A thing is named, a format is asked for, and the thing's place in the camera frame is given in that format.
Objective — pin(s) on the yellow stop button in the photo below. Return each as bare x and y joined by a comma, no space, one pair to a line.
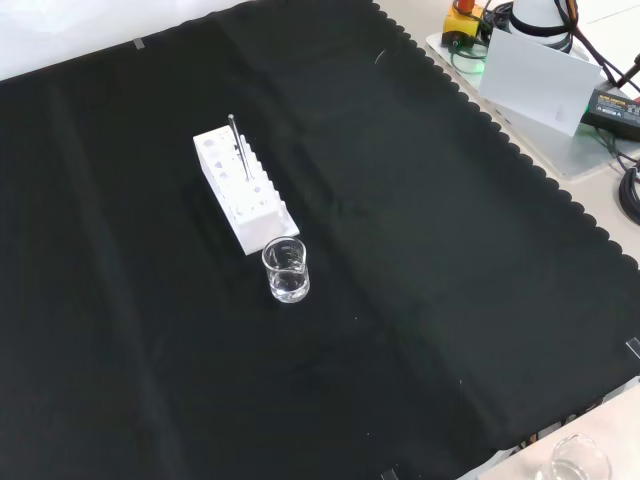
460,22

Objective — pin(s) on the grey cloth clip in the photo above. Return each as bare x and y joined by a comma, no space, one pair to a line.
140,43
390,475
633,348

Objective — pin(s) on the clear glass rod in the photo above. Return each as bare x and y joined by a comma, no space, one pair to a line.
239,145

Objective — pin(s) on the black power adapter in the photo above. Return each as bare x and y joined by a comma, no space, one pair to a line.
612,107

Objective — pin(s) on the white test tube rack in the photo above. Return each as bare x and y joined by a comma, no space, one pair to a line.
255,220

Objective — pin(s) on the black bench cloth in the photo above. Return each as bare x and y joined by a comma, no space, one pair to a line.
400,250

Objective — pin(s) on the small clear glass beaker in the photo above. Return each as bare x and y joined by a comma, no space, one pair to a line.
290,290

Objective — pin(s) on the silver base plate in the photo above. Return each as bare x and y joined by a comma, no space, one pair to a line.
565,150

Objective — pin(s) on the clear glass vessel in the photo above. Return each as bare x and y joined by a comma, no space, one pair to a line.
575,465

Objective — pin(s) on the pale board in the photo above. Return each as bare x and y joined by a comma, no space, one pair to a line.
535,75

